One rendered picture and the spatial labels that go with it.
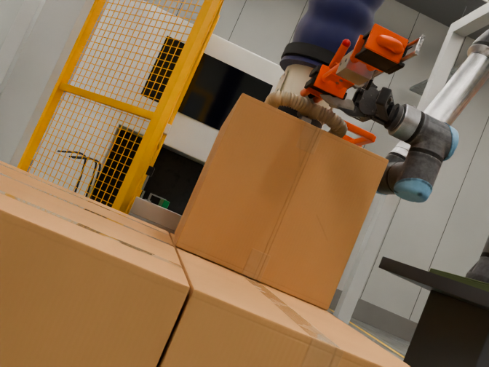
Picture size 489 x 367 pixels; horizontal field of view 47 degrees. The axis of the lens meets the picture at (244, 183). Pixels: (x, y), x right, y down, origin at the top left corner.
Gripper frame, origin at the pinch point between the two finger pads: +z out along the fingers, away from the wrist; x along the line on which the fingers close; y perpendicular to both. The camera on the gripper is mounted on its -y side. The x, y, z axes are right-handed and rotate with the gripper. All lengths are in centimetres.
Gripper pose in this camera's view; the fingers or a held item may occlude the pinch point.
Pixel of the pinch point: (330, 82)
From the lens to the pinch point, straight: 147.3
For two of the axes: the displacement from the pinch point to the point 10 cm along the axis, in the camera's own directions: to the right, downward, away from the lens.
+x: 4.1, -9.1, 0.9
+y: -1.6, 0.3, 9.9
